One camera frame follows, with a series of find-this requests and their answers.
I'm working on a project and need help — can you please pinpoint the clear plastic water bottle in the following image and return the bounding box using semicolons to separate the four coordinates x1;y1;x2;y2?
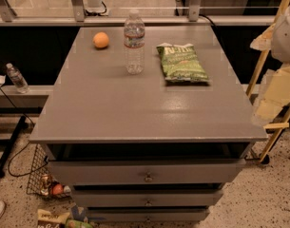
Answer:
124;9;145;75

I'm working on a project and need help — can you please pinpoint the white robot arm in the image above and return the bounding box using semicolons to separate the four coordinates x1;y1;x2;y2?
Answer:
271;5;290;64

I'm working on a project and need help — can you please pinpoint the small water bottle on ledge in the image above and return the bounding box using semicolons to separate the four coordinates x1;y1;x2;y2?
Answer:
6;63;29;94

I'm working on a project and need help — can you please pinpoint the grey drawer cabinet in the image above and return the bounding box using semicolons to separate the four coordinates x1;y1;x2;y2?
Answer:
30;25;266;222

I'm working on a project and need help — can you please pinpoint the green chip bag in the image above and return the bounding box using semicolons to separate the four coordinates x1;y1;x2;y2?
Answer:
157;43;209;83

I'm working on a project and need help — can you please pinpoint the orange fruit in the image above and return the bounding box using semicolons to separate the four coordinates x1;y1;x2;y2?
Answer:
93;32;109;48

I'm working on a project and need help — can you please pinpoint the orange ball in basket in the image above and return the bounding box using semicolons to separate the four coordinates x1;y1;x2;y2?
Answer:
51;183;64;195

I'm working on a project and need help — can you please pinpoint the green snack bag on floor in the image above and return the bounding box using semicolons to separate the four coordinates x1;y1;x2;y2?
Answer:
65;219;93;228

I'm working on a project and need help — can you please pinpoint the tan snack bag on floor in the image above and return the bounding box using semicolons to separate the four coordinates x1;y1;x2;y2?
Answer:
37;209;69;228

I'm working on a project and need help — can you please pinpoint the black metal stand leg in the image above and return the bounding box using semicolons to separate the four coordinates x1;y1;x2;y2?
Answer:
0;116;27;178

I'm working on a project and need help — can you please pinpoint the black wire basket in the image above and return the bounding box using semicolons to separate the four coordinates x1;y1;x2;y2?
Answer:
27;146;70;200

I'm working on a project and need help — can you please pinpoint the yellow wooden frame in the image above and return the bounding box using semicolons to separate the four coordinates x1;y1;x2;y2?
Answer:
246;0;290;164

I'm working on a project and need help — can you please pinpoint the black floor cable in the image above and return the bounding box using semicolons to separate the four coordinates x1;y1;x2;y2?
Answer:
0;79;49;178

